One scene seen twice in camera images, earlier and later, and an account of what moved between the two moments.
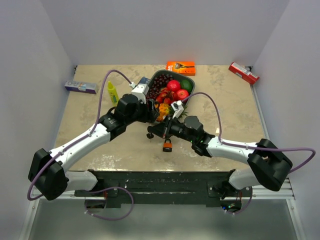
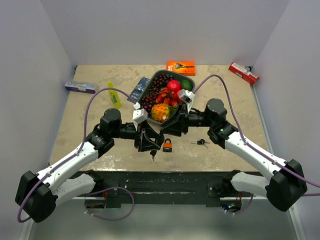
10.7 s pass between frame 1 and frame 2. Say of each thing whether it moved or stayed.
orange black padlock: stayed
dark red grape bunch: stayed
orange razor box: stayed
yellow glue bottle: stayed
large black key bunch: moved
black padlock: moved
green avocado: stayed
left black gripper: moved
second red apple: stayed
